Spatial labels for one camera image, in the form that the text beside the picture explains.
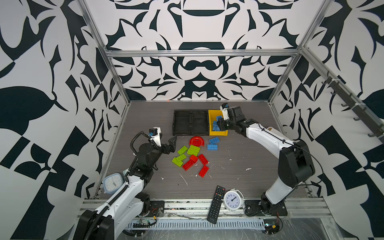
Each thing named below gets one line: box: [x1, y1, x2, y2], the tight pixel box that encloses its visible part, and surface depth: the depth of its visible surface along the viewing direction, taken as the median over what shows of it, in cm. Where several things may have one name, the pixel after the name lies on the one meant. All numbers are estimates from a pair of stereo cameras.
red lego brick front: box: [198, 165, 210, 178], surface depth 87 cm
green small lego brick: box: [177, 145, 188, 156], surface depth 96 cm
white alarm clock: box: [223, 188, 245, 212], surface depth 76 cm
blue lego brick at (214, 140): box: [208, 136, 220, 144], surface depth 99 cm
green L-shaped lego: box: [171, 154, 187, 167], surface depth 90 cm
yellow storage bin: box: [208, 109, 228, 136], surface depth 101 cm
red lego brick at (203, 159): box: [198, 154, 209, 166], surface depth 91 cm
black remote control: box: [207, 185, 226, 225], surface depth 76 cm
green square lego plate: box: [187, 145, 201, 157], surface depth 95 cm
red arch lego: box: [189, 136, 205, 147], surface depth 98 cm
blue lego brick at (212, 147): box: [207, 144, 219, 151], surface depth 96 cm
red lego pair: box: [182, 154, 198, 171], surface depth 90 cm
